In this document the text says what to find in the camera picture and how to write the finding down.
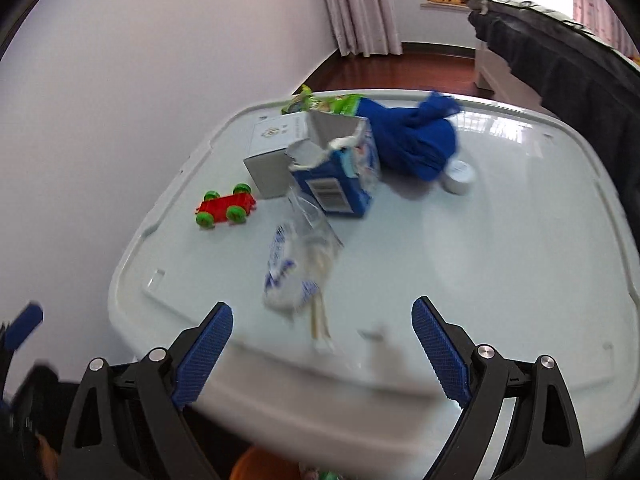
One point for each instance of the wooden stick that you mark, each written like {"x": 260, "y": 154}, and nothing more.
{"x": 320, "y": 334}

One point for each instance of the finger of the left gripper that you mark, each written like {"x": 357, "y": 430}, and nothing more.
{"x": 15, "y": 334}

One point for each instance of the red green toy car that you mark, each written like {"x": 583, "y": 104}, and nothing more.
{"x": 234, "y": 208}

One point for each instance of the right pink curtain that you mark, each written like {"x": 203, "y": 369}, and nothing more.
{"x": 600, "y": 18}

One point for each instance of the blue cloth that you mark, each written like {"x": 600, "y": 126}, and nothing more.
{"x": 414, "y": 141}

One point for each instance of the torn blue white carton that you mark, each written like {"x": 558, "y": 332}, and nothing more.
{"x": 336, "y": 162}

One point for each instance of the white bed frame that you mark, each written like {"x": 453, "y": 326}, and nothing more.
{"x": 493, "y": 73}

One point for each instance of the white grey cardboard box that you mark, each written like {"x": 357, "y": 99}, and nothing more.
{"x": 267, "y": 160}

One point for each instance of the left pink curtain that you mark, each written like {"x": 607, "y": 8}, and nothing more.
{"x": 364, "y": 27}

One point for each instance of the white bottle cap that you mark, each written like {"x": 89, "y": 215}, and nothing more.
{"x": 458, "y": 177}

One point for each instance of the green snack packet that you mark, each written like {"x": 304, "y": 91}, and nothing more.
{"x": 305, "y": 100}

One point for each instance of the pink curtain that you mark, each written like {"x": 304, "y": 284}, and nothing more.
{"x": 364, "y": 27}
{"x": 600, "y": 18}

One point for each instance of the clear plastic wrapper bag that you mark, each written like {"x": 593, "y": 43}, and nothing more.
{"x": 302, "y": 254}

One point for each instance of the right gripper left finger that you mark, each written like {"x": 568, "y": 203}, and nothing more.
{"x": 126, "y": 421}

